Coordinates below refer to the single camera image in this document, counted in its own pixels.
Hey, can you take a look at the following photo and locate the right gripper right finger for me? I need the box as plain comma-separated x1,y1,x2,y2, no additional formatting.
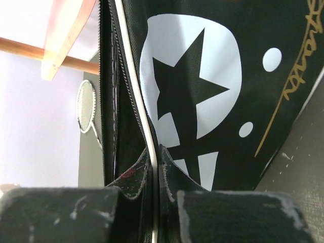
158,146,314,242

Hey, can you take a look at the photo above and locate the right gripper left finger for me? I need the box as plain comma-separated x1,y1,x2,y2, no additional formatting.
1,150,152,242

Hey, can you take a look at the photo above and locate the black racket bag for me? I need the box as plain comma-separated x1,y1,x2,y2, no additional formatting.
99,1,323,242

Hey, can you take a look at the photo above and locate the badminton racket lower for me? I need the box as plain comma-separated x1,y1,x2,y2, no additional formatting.
76,79,102,150

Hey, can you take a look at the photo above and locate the pink three-tier shelf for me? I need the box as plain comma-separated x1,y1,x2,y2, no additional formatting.
1,1,99,80

